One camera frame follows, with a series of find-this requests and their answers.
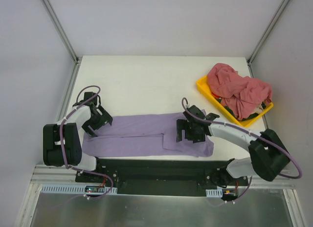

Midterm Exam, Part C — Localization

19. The purple t shirt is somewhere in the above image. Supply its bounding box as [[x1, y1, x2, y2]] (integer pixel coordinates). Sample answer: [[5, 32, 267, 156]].
[[82, 113, 214, 157]]

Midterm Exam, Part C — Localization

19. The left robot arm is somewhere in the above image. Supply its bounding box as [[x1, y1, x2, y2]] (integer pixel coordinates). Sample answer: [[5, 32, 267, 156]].
[[43, 91, 113, 182]]

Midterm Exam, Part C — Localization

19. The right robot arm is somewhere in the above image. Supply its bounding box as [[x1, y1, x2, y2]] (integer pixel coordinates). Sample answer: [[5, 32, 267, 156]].
[[176, 105, 290, 186]]

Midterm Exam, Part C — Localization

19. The yellow plastic tray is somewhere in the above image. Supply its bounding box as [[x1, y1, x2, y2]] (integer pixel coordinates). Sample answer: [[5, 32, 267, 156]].
[[196, 76, 274, 128]]

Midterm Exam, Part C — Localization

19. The pink t shirt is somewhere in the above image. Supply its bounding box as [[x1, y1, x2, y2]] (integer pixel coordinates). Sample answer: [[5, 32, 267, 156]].
[[207, 63, 273, 120]]

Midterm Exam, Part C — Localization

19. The green t shirt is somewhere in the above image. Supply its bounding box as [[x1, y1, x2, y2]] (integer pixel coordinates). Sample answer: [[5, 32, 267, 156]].
[[224, 102, 266, 121]]

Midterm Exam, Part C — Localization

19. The white cloth in tray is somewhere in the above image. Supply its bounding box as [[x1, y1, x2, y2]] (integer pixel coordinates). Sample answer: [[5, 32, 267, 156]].
[[251, 105, 266, 115]]

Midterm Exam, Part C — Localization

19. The left aluminium frame post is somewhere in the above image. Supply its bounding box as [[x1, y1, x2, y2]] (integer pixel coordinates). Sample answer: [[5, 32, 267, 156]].
[[40, 0, 79, 64]]

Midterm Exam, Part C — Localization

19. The aluminium frame post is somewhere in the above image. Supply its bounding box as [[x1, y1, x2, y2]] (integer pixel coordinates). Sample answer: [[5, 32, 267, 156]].
[[40, 0, 79, 64], [247, 0, 292, 67]]

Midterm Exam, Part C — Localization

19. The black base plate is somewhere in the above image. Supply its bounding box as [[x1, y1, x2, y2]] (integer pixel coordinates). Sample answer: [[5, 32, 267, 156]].
[[74, 156, 249, 196]]

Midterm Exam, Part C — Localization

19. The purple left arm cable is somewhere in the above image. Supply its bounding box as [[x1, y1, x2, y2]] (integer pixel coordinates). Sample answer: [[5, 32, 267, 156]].
[[58, 85, 113, 201]]

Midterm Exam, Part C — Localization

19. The white slotted cable duct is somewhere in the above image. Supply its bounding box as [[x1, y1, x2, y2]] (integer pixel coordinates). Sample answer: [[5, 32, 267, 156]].
[[41, 184, 117, 195]]

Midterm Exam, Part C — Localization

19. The right aluminium frame post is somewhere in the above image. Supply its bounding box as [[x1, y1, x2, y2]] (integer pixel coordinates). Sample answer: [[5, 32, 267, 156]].
[[247, 0, 292, 67]]

